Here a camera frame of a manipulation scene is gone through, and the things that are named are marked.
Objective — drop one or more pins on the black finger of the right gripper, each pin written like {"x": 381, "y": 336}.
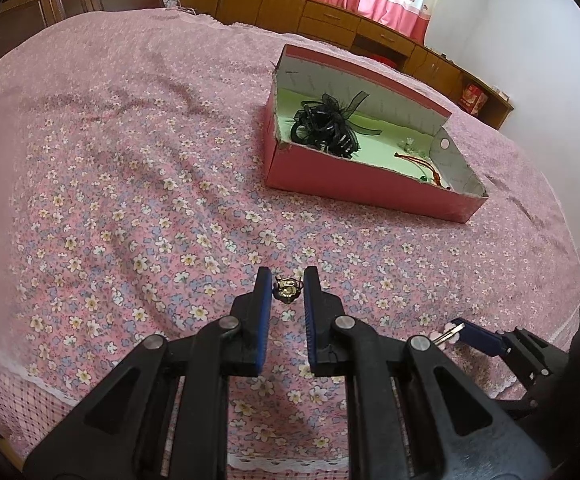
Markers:
{"x": 480, "y": 339}

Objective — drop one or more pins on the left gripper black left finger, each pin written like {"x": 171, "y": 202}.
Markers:
{"x": 162, "y": 412}

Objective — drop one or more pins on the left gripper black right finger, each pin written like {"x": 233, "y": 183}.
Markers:
{"x": 411, "y": 412}

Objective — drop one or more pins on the small silver hair clip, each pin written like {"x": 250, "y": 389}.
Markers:
{"x": 450, "y": 335}

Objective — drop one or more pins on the black ribbon hair accessory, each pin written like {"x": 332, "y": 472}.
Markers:
{"x": 326, "y": 126}

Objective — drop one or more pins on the pink floral bedspread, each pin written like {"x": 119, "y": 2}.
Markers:
{"x": 132, "y": 203}

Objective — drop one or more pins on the red box on shelf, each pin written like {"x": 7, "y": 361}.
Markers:
{"x": 473, "y": 98}

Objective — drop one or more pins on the pink cardboard box green lining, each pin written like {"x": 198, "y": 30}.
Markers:
{"x": 412, "y": 166}

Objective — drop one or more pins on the red cushion in cabinet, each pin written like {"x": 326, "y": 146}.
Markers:
{"x": 385, "y": 61}

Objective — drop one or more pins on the long wooden cabinet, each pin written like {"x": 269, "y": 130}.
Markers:
{"x": 351, "y": 32}

